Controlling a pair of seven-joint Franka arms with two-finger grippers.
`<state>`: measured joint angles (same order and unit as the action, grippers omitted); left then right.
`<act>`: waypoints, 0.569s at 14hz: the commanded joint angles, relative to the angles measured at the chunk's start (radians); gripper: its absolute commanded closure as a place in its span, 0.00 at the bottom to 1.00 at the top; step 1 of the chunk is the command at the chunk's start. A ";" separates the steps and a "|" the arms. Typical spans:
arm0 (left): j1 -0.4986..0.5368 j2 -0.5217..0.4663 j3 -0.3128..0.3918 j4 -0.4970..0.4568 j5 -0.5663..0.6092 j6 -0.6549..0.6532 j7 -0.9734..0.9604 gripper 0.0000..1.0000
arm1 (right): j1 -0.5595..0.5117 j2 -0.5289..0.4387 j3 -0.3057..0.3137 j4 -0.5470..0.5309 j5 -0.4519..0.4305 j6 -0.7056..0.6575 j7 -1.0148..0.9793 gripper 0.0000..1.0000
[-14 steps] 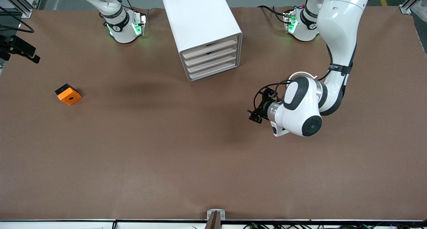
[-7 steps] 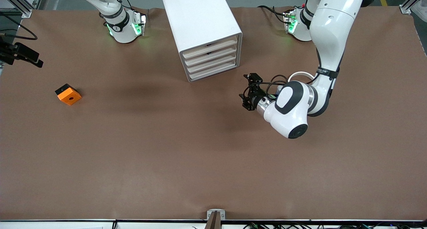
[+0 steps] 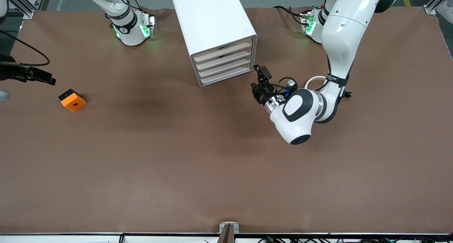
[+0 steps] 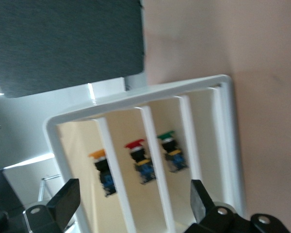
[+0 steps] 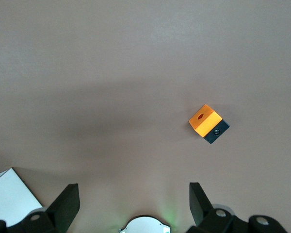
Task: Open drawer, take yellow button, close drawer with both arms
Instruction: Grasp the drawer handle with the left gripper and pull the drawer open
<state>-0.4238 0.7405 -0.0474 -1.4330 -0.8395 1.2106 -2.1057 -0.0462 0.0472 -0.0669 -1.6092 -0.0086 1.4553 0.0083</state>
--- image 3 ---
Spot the aluminium frame profile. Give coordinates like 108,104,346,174
424,0,453,15
0,0,48,19

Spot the orange and black box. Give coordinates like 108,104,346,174
58,89,87,112

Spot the grey metal bracket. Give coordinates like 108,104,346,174
219,222,240,234

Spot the white table edge rail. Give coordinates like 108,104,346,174
0,233,453,243

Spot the black left base cable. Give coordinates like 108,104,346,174
273,5,305,26

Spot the black right base cable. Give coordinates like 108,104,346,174
119,0,158,20

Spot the white curved ring piece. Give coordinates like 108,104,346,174
304,76,328,92

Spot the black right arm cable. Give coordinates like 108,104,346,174
0,29,50,67

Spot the brown table mat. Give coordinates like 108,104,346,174
0,6,453,234

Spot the black base cable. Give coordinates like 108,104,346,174
273,5,305,26
119,0,158,20

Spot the bundle of cables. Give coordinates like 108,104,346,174
258,235,453,243

